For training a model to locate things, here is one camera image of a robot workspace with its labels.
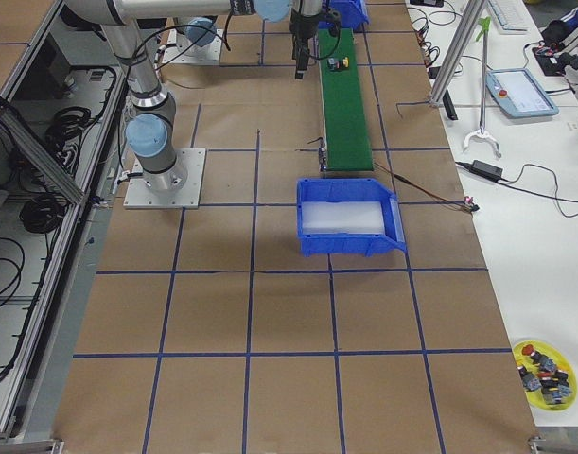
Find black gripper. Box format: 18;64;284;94
289;9;320;79

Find green conveyor belt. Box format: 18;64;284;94
318;28;374;173

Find black power adapter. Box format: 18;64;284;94
470;160;503;182

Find red black conveyor wires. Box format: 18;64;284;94
373;160;482;213

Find left blue plastic bin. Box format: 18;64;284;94
318;0;370;31

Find reacher grabber tool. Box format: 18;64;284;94
464;17;502;159

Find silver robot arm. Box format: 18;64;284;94
173;15;221;55
66;1;341;193

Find right blue plastic bin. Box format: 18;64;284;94
296;178;407;256

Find black smartphone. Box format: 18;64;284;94
409;0;445;8

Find yellow plate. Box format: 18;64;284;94
512;340;578;411

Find teach pendant tablet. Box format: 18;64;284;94
485;68;559;118

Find white keyboard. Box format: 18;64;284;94
486;0;529;35

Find blue plastic bin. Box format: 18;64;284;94
296;178;407;256
318;0;370;31

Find aluminium frame post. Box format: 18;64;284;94
429;0;487;106

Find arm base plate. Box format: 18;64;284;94
161;37;221;66
124;148;206;209

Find right white foam pad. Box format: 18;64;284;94
300;201;385;235

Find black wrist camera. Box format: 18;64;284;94
317;5;342;38

